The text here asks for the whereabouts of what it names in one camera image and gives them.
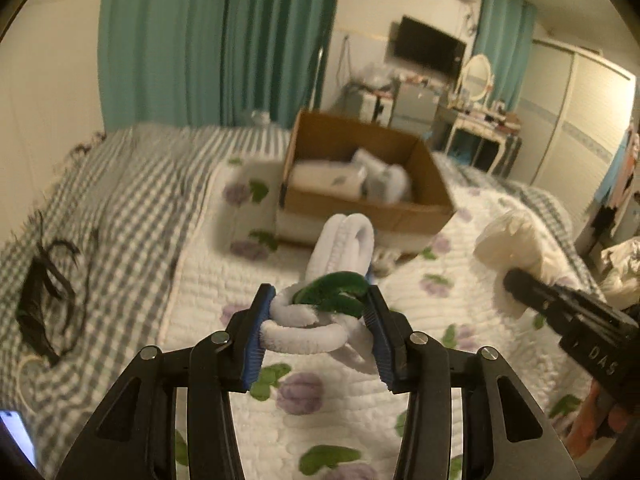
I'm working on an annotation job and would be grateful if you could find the white green plush slipper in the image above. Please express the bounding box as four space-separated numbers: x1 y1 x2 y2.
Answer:
260 214 376 375

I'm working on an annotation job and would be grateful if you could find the cream lace cloth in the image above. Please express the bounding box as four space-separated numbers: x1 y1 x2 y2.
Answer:
474 209 580 320

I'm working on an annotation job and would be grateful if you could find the person right hand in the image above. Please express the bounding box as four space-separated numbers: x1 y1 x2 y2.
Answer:
564 379 639 460

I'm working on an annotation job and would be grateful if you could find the grey checked bed sheet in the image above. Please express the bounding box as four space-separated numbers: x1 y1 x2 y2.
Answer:
0 121 597 476

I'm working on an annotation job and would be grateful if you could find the white plush in carton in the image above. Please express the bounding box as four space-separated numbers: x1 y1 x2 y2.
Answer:
352 148 412 204

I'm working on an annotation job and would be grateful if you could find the white box in carton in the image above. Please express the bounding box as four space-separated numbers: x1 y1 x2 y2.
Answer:
288 160 366 200

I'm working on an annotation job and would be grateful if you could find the brown cardboard box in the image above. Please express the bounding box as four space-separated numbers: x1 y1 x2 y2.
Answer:
276 110 456 255

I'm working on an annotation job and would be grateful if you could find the white dressing table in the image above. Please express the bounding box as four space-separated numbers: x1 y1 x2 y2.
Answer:
436 106 522 178

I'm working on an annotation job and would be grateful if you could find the white louvered wardrobe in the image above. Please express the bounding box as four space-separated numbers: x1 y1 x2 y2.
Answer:
510 39 637 214

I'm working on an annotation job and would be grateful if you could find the grey small fridge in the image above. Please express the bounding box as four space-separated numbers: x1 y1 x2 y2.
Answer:
390 82 439 136

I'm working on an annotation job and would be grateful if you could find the white suitcase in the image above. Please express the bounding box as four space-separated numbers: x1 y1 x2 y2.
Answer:
344 89 394 127

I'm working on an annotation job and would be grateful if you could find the white oval vanity mirror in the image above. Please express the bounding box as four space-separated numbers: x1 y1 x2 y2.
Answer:
458 53 494 103

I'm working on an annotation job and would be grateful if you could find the green curtain left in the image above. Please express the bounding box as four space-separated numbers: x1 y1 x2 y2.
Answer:
98 0 337 130

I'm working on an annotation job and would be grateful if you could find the green curtain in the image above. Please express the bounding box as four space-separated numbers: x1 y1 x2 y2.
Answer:
98 0 337 130
473 0 537 112

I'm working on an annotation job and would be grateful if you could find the green curtain right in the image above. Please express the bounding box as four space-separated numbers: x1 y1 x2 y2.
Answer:
473 0 537 112

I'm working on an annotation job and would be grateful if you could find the black wall television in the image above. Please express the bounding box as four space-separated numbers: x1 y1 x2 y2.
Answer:
394 15 466 79

